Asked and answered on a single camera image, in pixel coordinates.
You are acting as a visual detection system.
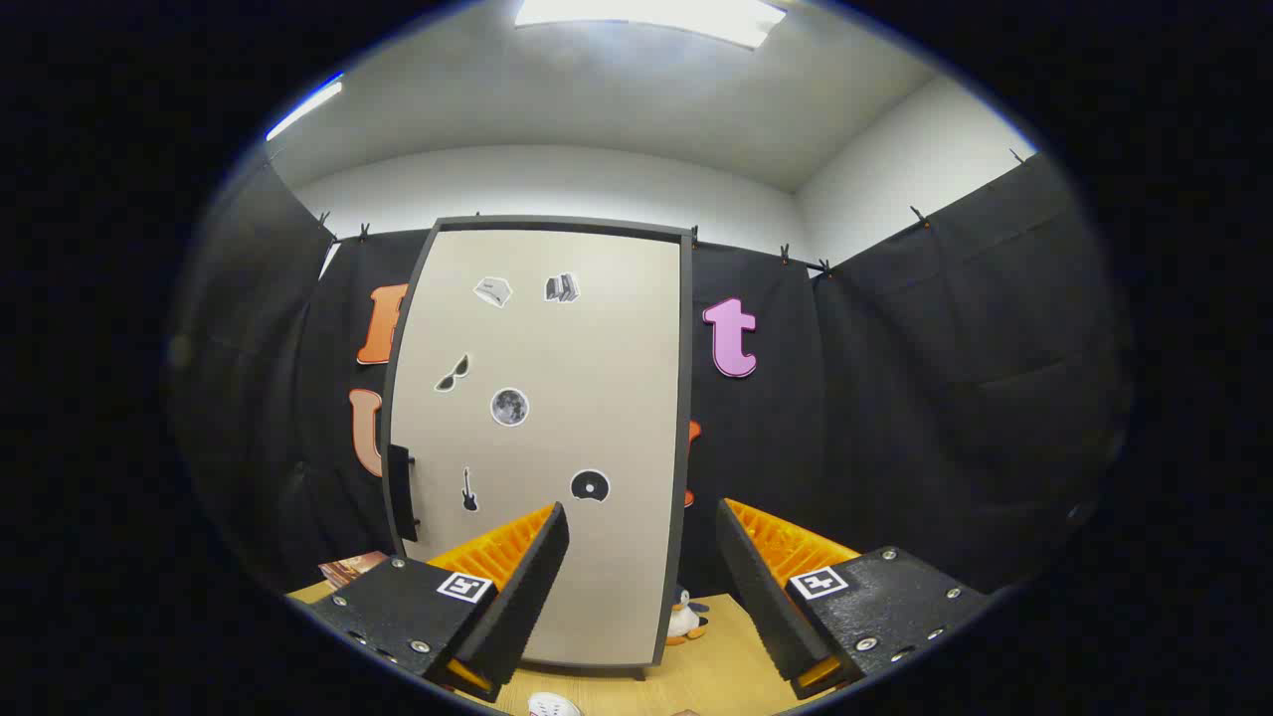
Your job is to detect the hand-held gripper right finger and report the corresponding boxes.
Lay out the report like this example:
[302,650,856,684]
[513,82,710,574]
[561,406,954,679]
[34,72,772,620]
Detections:
[716,497,996,700]

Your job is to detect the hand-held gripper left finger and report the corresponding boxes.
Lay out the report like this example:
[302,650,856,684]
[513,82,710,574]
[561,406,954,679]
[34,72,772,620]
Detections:
[306,502,571,704]

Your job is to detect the black door handle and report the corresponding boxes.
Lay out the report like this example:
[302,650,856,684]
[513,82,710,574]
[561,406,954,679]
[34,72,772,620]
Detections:
[387,445,420,543]

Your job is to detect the grey shoe cabinet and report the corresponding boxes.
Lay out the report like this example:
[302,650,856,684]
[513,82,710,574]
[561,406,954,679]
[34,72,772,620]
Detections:
[381,214,695,679]

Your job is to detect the beige shoe cabinet door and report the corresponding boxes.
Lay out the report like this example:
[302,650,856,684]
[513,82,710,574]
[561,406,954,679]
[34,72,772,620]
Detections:
[388,229,683,667]

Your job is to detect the small penguin toy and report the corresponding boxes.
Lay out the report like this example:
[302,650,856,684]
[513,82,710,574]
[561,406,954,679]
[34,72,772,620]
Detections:
[664,587,710,647]

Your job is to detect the brown book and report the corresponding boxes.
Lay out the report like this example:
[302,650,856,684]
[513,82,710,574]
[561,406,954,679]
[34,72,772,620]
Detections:
[318,552,390,590]

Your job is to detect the narrow ceiling light strip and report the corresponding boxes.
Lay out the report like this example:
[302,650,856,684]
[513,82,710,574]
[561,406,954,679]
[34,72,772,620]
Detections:
[266,80,344,142]

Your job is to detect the large ceiling light panel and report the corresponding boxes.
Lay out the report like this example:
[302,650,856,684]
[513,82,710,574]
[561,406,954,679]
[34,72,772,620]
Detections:
[514,0,787,49]

